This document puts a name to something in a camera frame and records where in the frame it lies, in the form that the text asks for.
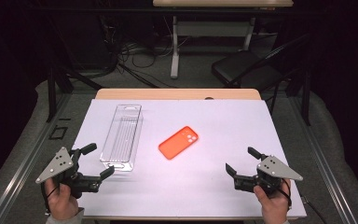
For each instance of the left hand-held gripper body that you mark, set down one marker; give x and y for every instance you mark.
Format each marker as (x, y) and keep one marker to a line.
(74, 182)

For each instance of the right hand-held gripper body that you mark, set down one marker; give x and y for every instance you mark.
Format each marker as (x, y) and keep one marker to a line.
(270, 174)

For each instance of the clear plastic tray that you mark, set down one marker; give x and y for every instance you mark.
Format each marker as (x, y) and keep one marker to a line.
(121, 140)

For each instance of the orange phone case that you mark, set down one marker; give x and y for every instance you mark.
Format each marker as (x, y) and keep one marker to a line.
(177, 143)

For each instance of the person's left hand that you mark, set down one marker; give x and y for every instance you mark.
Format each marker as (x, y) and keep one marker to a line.
(60, 202)

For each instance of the person's right hand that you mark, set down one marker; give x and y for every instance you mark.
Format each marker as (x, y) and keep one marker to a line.
(275, 208)

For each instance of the square black floor socket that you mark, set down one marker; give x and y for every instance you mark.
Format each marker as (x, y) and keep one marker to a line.
(58, 132)

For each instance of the black folding chair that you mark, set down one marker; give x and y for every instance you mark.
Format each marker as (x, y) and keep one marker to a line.
(236, 67)

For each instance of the dark curtain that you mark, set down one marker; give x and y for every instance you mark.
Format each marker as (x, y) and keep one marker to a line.
(348, 77)
(9, 77)

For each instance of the wooden desk with white legs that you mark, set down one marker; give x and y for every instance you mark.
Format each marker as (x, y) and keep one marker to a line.
(174, 46)

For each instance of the aluminium floor rail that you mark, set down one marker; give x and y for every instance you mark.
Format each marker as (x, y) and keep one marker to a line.
(319, 155)
(31, 155)

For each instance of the black metal frame stand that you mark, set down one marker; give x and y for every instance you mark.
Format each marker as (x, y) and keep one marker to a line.
(51, 93)
(306, 99)

